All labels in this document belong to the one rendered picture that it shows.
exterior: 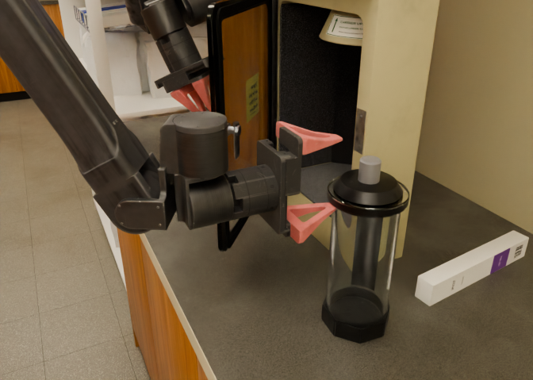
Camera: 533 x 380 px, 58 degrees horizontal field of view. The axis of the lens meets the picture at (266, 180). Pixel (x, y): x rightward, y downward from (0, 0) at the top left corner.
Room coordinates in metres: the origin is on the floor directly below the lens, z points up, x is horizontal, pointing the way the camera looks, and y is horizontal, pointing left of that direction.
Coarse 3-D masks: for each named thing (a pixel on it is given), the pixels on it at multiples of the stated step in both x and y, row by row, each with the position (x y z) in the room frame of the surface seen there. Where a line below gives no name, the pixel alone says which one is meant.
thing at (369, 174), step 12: (372, 156) 0.59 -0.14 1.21; (360, 168) 0.57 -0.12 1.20; (372, 168) 0.56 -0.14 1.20; (336, 180) 0.60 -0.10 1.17; (348, 180) 0.58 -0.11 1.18; (360, 180) 0.57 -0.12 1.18; (372, 180) 0.56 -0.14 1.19; (384, 180) 0.58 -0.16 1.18; (396, 180) 0.58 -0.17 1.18; (336, 192) 0.57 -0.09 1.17; (348, 192) 0.55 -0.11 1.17; (360, 192) 0.55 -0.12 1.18; (372, 192) 0.54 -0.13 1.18; (384, 192) 0.54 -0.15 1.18; (396, 192) 0.55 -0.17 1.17; (372, 204) 0.53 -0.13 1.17; (384, 204) 0.53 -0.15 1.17
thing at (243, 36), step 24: (240, 24) 0.79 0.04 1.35; (264, 24) 0.92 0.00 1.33; (240, 48) 0.79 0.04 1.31; (264, 48) 0.92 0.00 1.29; (240, 72) 0.79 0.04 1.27; (264, 72) 0.92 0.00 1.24; (240, 96) 0.78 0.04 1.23; (264, 96) 0.92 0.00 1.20; (240, 120) 0.78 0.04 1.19; (264, 120) 0.92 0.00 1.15; (240, 144) 0.78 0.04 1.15; (240, 168) 0.78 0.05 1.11
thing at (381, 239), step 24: (408, 192) 0.57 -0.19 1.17; (336, 216) 0.56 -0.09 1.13; (360, 216) 0.53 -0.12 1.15; (384, 216) 0.53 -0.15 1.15; (336, 240) 0.56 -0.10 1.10; (360, 240) 0.54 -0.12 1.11; (384, 240) 0.54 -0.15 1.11; (336, 264) 0.55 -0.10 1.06; (360, 264) 0.53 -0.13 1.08; (384, 264) 0.54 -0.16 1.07; (336, 288) 0.55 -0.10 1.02; (360, 288) 0.53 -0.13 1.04; (384, 288) 0.54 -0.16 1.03; (336, 312) 0.55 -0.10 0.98; (360, 312) 0.53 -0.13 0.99; (384, 312) 0.55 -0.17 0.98
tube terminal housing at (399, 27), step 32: (288, 0) 0.93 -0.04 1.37; (320, 0) 0.83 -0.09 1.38; (352, 0) 0.75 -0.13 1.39; (384, 0) 0.70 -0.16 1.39; (416, 0) 0.73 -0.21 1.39; (384, 32) 0.70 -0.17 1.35; (416, 32) 0.73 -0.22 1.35; (384, 64) 0.71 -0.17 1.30; (416, 64) 0.73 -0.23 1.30; (384, 96) 0.71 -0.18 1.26; (416, 96) 0.74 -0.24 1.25; (384, 128) 0.71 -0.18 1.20; (416, 128) 0.74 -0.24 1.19; (352, 160) 0.72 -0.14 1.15; (384, 160) 0.72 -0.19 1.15; (320, 224) 0.80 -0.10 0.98
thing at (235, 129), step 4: (228, 124) 0.72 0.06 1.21; (236, 124) 0.72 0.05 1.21; (228, 128) 0.71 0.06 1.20; (232, 128) 0.71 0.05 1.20; (236, 128) 0.71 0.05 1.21; (240, 128) 0.72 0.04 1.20; (228, 132) 0.71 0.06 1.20; (232, 132) 0.71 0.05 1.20; (236, 132) 0.71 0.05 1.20; (240, 132) 0.72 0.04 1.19; (236, 136) 0.71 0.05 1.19; (236, 140) 0.71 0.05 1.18; (236, 144) 0.71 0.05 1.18; (236, 148) 0.71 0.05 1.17; (236, 152) 0.71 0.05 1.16; (236, 156) 0.71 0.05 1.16
